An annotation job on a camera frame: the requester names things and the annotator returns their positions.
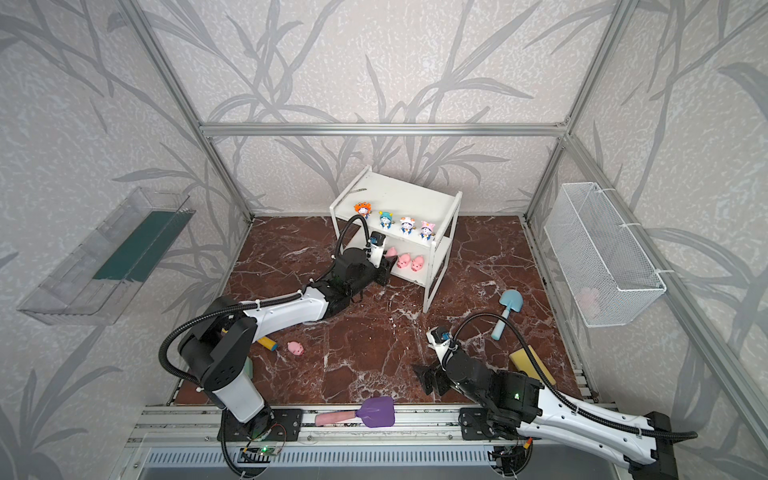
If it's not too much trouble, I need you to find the blue green Doraemon figure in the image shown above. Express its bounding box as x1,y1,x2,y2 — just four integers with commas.
379,211,393,229

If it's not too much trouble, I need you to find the clear plastic wall bin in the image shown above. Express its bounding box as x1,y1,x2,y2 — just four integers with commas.
17,187,196,326

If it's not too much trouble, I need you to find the green circuit board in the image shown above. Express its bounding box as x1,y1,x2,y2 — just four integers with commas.
241,445,283,462

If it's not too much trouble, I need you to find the purple toy spatula pink handle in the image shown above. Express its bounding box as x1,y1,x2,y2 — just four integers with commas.
315,396,395,428

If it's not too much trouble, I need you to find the white wire mesh basket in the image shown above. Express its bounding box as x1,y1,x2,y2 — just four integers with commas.
544,182,667,328

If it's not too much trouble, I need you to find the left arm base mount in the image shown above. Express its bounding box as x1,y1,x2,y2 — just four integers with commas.
217,407,303,443

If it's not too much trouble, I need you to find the pink hooded Doraemon figure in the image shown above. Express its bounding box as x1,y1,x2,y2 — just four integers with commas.
419,221,436,242

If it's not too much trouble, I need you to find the orange hooded Doraemon figure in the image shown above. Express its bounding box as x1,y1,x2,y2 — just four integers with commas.
354,202,372,219

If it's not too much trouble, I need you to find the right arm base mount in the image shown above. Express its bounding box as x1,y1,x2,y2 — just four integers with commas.
458,407,539,441

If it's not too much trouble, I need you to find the yellow sponge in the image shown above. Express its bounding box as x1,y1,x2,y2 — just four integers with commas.
509,347,556,386

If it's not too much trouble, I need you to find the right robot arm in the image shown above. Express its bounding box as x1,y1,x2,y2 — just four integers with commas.
413,326,698,479

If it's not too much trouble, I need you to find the white hooded Doraemon figure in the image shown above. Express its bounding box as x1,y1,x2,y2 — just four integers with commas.
399,216,416,235

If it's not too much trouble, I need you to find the yellow toy shovel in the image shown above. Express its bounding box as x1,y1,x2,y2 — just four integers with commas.
257,337,278,351

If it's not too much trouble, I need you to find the pink toy in basket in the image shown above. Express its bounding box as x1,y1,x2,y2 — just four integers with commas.
575,287,601,320

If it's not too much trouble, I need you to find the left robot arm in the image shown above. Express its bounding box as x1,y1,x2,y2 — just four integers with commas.
158,214,396,424

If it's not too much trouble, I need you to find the white two-tier shelf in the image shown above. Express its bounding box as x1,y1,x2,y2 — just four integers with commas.
329,167,463,312

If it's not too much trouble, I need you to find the light blue toy shovel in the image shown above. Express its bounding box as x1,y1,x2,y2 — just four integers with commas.
491,289,523,341

